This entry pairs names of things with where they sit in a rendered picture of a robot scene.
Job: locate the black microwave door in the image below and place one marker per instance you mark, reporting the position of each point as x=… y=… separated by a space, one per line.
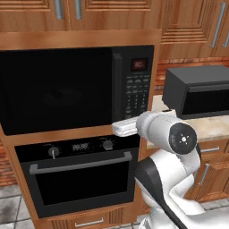
x=59 y=89

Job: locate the black toaster oven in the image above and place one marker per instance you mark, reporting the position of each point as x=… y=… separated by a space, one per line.
x=193 y=89

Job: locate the wooden drawer front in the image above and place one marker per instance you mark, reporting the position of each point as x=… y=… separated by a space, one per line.
x=213 y=148
x=89 y=221

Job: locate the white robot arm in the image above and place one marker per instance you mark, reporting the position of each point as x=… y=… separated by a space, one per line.
x=173 y=167

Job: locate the wooden cupboard door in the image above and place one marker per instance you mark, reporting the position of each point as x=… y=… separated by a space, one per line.
x=119 y=13
x=188 y=27
x=225 y=18
x=213 y=182
x=29 y=15

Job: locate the black oven knob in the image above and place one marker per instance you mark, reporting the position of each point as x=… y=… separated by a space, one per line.
x=53 y=152
x=107 y=145

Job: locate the black microwave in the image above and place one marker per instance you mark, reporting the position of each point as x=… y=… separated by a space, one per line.
x=137 y=89

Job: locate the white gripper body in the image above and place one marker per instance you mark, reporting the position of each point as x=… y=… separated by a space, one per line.
x=125 y=127

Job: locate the black oven door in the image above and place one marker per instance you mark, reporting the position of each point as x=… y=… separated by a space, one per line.
x=83 y=188

